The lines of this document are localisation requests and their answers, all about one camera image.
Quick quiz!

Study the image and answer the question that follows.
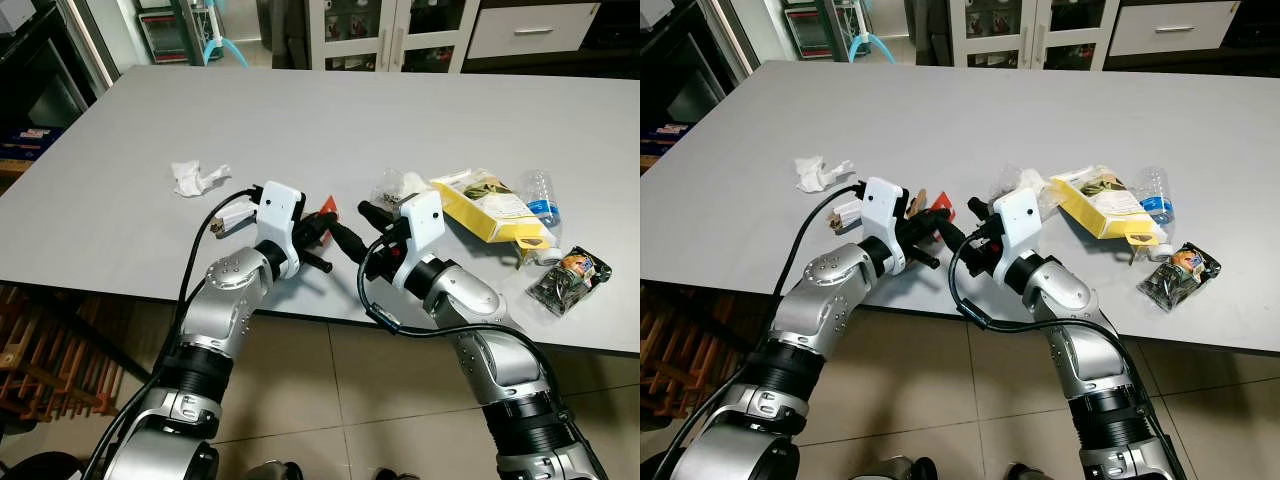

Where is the dark printed snack packet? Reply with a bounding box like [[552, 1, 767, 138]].
[[526, 246, 613, 318], [1137, 242, 1223, 313]]

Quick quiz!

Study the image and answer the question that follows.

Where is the crumpled clear plastic wrapper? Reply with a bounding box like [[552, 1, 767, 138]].
[[988, 164, 1047, 202], [374, 168, 432, 207]]

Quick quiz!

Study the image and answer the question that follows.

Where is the blue box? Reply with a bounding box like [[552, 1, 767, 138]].
[[640, 124, 687, 157], [0, 127, 64, 162]]

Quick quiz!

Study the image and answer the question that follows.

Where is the clear plastic bottle blue label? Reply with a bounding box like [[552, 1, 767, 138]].
[[1134, 165, 1178, 263], [514, 168, 564, 266]]

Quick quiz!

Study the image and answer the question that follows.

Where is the white drawer front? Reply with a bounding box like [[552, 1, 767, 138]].
[[466, 0, 602, 60], [1107, 0, 1242, 57]]

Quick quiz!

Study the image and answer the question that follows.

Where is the crumpled white tissue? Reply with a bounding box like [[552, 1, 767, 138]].
[[795, 156, 857, 193], [170, 160, 233, 198]]

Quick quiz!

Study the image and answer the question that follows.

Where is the yellow food packet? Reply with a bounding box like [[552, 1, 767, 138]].
[[430, 170, 557, 245], [1050, 165, 1172, 242]]

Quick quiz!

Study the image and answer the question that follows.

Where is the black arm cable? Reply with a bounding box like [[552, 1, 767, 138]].
[[948, 231, 1166, 421], [178, 187, 265, 336], [357, 234, 566, 411], [775, 182, 869, 301]]

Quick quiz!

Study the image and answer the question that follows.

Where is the black side desk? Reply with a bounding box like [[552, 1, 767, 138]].
[[640, 25, 733, 127], [0, 5, 103, 131]]

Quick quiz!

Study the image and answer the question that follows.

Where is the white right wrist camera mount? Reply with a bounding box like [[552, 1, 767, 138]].
[[995, 187, 1045, 287], [393, 190, 444, 292]]

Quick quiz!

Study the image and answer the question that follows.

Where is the light blue hose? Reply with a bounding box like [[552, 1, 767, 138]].
[[845, 28, 897, 64], [199, 28, 250, 69]]

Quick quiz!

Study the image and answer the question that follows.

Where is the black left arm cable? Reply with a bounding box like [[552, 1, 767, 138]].
[[775, 182, 869, 301], [178, 187, 265, 336]]

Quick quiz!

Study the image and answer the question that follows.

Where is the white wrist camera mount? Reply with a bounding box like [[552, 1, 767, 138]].
[[393, 190, 444, 292], [860, 177, 910, 276], [995, 187, 1045, 287], [255, 182, 306, 280]]

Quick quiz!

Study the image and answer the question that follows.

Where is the brown wooden rack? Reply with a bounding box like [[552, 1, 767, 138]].
[[640, 284, 747, 421], [0, 284, 127, 423]]

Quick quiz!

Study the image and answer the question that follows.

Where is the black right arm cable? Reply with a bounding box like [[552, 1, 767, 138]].
[[357, 234, 566, 411], [948, 231, 1166, 421]]

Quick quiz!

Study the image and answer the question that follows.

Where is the white glass door cabinet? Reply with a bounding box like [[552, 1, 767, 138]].
[[947, 0, 1122, 71], [307, 0, 482, 74]]

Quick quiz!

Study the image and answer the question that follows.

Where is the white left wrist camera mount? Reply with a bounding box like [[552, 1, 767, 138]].
[[860, 177, 910, 276], [255, 182, 306, 280]]

